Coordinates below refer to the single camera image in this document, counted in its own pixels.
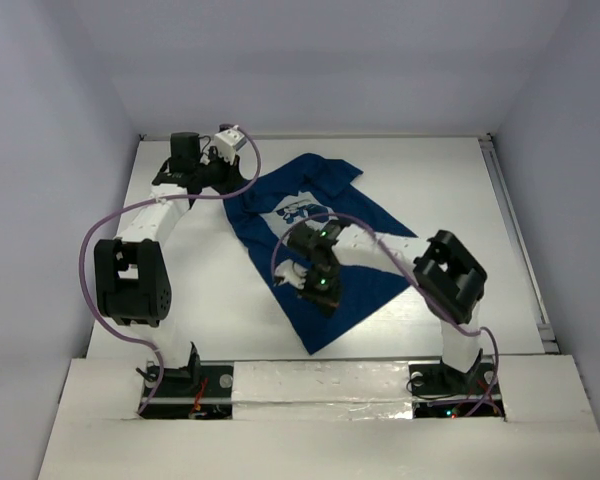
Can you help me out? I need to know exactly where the aluminium side rail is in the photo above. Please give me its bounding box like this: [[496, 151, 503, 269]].
[[478, 134, 561, 355]]

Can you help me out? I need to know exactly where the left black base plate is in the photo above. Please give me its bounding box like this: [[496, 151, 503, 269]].
[[140, 363, 234, 420]]

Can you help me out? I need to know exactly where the silver foil strip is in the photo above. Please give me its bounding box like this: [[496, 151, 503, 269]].
[[231, 360, 413, 421]]

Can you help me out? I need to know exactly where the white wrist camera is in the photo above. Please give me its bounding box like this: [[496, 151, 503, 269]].
[[274, 259, 308, 290], [213, 125, 247, 164]]

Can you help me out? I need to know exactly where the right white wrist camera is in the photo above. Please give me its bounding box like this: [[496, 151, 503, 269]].
[[274, 259, 308, 290]]

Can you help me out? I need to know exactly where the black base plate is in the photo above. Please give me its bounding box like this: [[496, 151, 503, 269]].
[[140, 363, 234, 420], [406, 361, 505, 419]]

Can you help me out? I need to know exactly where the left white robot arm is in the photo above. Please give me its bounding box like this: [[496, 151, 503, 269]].
[[94, 128, 246, 395]]

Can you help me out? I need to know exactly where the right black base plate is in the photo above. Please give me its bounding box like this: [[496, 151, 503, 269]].
[[406, 361, 505, 419]]

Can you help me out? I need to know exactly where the blue t shirt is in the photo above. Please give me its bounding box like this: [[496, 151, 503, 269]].
[[224, 153, 413, 354]]

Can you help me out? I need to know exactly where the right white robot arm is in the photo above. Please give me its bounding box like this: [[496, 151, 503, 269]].
[[271, 215, 487, 396]]

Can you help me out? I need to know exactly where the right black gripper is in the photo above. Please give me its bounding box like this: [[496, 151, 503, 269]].
[[297, 262, 344, 318]]

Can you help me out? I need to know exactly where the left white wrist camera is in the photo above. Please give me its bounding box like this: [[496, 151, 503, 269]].
[[213, 125, 247, 164]]

